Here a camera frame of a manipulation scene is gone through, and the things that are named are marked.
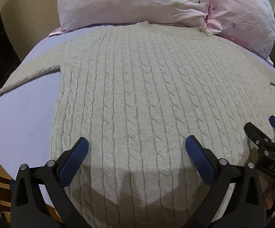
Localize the pink floral pillow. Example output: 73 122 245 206
57 0 211 33
206 0 275 60

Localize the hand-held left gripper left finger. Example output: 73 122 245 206
10 137 89 228

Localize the person's right hand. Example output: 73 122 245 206
264 178 275 211

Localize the beige cable knit sweater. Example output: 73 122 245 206
0 21 275 228

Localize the lavender bed sheet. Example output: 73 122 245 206
0 23 275 215

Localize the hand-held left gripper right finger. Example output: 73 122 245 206
185 135 266 228

